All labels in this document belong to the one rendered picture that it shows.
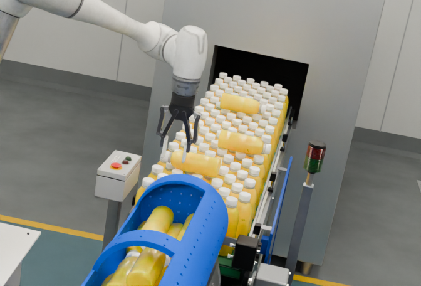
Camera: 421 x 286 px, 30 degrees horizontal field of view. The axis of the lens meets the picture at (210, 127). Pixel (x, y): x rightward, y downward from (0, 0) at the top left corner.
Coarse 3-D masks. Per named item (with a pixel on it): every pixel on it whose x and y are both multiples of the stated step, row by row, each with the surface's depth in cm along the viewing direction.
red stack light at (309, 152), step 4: (308, 144) 276; (308, 148) 275; (312, 148) 273; (308, 152) 275; (312, 152) 274; (316, 152) 273; (320, 152) 273; (324, 152) 274; (308, 156) 275; (312, 156) 274; (316, 156) 273; (320, 156) 274; (324, 156) 276
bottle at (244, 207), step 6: (240, 204) 263; (246, 204) 264; (240, 210) 263; (246, 210) 263; (240, 216) 263; (246, 216) 264; (240, 222) 264; (246, 222) 265; (240, 228) 265; (246, 228) 266; (240, 234) 266; (246, 234) 267
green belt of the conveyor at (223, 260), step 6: (270, 168) 344; (252, 222) 290; (222, 258) 261; (228, 258) 262; (222, 264) 260; (228, 264) 260; (222, 270) 260; (228, 270) 259; (234, 270) 259; (240, 270) 259; (228, 276) 261; (234, 276) 259
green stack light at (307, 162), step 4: (304, 160) 278; (308, 160) 275; (312, 160) 274; (316, 160) 274; (320, 160) 275; (304, 164) 277; (308, 164) 275; (312, 164) 275; (316, 164) 275; (320, 164) 275; (304, 168) 277; (308, 168) 276; (312, 168) 275; (316, 168) 275; (320, 168) 276; (316, 172) 276
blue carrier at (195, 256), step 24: (144, 192) 236; (168, 192) 240; (192, 192) 238; (216, 192) 236; (144, 216) 244; (192, 216) 216; (216, 216) 226; (120, 240) 197; (144, 240) 194; (168, 240) 197; (192, 240) 205; (216, 240) 220; (96, 264) 199; (192, 264) 197
